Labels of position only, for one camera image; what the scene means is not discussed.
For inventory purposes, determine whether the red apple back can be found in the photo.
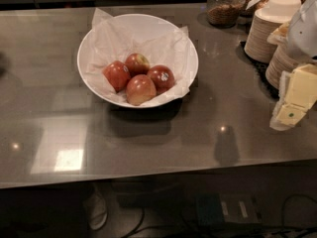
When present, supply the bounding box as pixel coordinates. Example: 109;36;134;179
125;53;151;76

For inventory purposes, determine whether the black mat under plates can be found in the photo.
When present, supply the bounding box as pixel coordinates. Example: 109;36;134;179
240;41;279;100

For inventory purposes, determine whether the glass jar with granola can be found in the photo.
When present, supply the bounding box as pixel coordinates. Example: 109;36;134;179
206;0;246;28

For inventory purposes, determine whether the red apple front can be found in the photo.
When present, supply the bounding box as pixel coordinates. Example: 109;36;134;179
126;74;157;106

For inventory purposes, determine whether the white tissue paper liner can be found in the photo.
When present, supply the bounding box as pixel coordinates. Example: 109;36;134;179
85;7;191;105

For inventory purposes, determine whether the black floor cable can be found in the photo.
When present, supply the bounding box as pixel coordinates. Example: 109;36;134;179
120;193;317;238

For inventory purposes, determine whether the red apple left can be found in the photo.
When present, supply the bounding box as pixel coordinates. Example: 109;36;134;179
102;60;131;92

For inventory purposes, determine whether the red apple right with sticker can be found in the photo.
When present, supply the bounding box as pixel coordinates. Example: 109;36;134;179
147;64;175;95

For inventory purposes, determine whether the paper plate stack front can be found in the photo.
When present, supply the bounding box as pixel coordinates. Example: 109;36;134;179
265;45;303;89

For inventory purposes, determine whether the white shoe on floor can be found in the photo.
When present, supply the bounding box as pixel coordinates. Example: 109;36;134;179
83;183;108;230

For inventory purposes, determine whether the white paper bowl stack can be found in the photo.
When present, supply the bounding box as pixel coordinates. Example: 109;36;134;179
256;0;301;23

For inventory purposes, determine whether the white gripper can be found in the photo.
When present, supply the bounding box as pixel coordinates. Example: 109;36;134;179
267;0;317;131

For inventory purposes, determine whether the dark box on floor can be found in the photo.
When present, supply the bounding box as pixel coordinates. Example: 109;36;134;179
195;193;262;227

